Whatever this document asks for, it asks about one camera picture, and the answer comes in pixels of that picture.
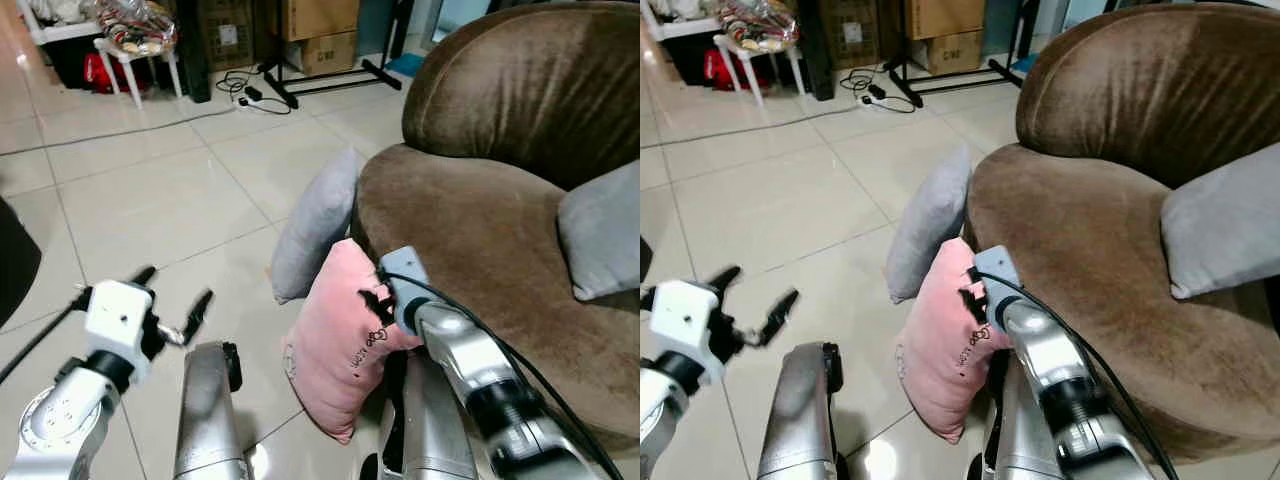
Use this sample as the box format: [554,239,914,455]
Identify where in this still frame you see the silver right robot leg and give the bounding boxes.
[965,350,1063,480]
[360,348,483,480]

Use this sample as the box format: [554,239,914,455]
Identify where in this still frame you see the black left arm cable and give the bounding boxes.
[0,296,89,388]

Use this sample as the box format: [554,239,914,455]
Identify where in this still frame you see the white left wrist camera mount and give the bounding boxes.
[82,279,157,387]
[648,279,733,389]

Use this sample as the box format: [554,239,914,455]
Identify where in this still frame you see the clear bag of snacks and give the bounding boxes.
[88,0,180,57]
[714,0,802,54]

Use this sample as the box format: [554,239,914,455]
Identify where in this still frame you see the white shelf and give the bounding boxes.
[644,0,723,43]
[14,0,103,47]

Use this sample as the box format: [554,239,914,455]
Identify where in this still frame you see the grey pillow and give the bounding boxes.
[1160,140,1280,300]
[270,147,367,305]
[557,160,641,302]
[884,144,974,305]

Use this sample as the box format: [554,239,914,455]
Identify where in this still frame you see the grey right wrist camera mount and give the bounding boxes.
[377,245,432,337]
[971,245,1025,333]

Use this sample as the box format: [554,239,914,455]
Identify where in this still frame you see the silver robot leg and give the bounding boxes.
[756,341,848,480]
[172,340,253,480]
[965,350,1063,480]
[360,348,483,480]

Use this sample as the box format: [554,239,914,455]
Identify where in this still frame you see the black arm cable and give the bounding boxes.
[980,270,1181,480]
[384,271,627,480]
[0,296,89,388]

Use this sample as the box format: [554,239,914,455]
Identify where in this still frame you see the brown velvet sofa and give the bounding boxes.
[351,0,641,458]
[963,0,1280,463]

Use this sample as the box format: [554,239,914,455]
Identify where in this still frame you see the large tan cardboard box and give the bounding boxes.
[904,0,987,42]
[279,0,362,44]

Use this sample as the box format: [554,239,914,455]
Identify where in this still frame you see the black tall cabinet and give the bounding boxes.
[174,0,214,105]
[796,0,837,102]

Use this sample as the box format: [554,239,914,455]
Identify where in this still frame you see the black metal rack stand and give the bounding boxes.
[884,0,1023,110]
[257,0,405,110]

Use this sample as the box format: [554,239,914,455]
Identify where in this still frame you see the pink pillow with print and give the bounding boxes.
[894,237,1013,445]
[281,238,423,445]

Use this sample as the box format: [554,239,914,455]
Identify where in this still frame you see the white plastic stool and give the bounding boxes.
[712,34,807,107]
[93,38,185,110]

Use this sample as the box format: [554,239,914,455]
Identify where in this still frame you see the silver left robot leg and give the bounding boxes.
[756,341,848,480]
[172,340,253,480]

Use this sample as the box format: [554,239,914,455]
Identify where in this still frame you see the small tan cardboard box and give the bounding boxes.
[921,29,987,77]
[297,31,360,79]

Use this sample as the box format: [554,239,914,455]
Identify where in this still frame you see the black floor cable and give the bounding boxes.
[839,67,917,115]
[214,67,294,117]

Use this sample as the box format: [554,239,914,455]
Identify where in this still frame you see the dark brown cardboard box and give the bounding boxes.
[820,0,884,70]
[199,0,264,69]

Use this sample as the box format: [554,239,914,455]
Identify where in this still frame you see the thin grey floor cable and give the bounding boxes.
[0,104,241,158]
[640,104,866,151]

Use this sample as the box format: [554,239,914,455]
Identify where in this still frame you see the red bag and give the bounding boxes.
[81,51,153,97]
[702,47,773,94]

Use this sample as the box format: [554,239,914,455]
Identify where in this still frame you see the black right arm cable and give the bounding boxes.
[384,271,627,480]
[980,270,1181,480]

